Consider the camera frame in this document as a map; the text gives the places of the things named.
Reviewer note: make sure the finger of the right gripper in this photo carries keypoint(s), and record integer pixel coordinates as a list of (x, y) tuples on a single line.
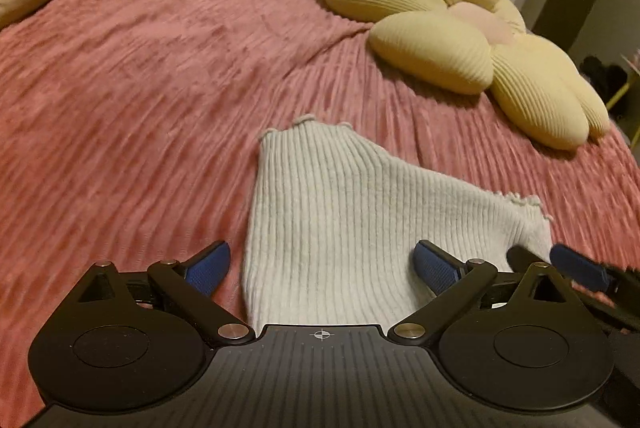
[(620, 286), (520, 258)]

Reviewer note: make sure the yellow flower shaped pillow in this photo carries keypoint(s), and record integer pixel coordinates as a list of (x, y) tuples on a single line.
[(474, 46)]

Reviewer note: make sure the flower bouquet on table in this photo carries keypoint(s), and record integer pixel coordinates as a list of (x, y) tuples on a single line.
[(633, 63)]

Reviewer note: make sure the yellow legged side table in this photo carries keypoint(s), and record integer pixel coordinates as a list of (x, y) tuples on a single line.
[(625, 102)]

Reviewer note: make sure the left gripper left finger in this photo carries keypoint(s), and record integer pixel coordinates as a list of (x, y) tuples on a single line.
[(207, 269)]

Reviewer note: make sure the white knit sweater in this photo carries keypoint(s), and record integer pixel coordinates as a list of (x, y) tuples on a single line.
[(335, 218)]

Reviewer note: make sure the dark object on table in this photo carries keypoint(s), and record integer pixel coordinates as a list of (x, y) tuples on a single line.
[(607, 80)]

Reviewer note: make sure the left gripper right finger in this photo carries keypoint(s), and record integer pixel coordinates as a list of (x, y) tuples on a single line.
[(439, 270)]

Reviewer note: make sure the pink ribbed bed blanket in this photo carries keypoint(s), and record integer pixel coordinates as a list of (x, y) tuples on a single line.
[(130, 128)]

